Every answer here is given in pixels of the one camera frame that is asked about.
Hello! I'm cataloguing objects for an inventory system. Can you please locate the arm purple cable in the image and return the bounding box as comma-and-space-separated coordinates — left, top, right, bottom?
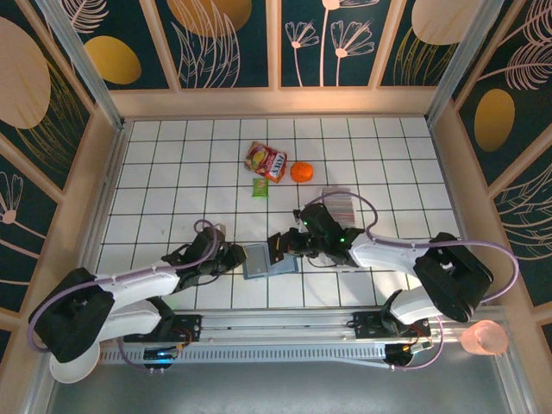
26, 218, 219, 373
306, 192, 518, 372

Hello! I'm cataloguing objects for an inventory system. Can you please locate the blue cloth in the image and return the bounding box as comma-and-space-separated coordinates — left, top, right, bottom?
241, 243, 300, 282

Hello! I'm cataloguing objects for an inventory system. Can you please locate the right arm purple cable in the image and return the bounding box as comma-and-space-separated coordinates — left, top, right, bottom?
306, 192, 518, 372

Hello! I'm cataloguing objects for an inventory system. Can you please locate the orange fruit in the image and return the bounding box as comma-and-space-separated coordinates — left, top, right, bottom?
289, 160, 315, 184

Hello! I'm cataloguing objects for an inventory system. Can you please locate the dark credit card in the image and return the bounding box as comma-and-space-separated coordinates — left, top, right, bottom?
267, 232, 286, 263

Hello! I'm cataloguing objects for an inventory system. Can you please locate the white rack of cards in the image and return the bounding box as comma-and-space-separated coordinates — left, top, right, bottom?
321, 185, 359, 225

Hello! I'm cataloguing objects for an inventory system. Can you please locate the pink plastic cup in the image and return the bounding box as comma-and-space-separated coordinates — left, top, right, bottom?
459, 319, 509, 357

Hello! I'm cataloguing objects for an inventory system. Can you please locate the black controller board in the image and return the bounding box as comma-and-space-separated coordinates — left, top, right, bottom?
142, 344, 179, 373
385, 338, 434, 371

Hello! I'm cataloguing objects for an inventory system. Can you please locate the red orange snack bag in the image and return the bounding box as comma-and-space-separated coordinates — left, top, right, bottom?
243, 141, 288, 184

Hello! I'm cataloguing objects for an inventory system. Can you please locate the white slotted cable duct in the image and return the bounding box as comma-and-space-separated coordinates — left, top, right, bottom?
98, 347, 389, 366

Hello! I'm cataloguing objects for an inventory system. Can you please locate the grey credit card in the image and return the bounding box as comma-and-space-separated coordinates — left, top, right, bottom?
246, 244, 271, 278

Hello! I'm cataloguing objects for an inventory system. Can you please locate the aluminium frame post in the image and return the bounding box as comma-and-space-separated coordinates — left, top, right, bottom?
424, 0, 508, 126
34, 0, 127, 130

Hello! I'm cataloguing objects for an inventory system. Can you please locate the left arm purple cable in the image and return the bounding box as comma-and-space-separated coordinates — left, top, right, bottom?
26, 218, 219, 373

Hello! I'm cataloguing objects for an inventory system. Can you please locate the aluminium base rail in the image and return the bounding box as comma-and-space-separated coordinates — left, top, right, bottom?
41, 304, 512, 346

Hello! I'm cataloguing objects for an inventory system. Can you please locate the white bowl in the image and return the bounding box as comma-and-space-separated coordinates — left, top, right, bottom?
49, 344, 101, 384

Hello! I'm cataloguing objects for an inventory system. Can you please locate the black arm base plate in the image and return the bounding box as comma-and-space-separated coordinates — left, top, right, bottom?
352, 310, 432, 342
123, 313, 204, 345

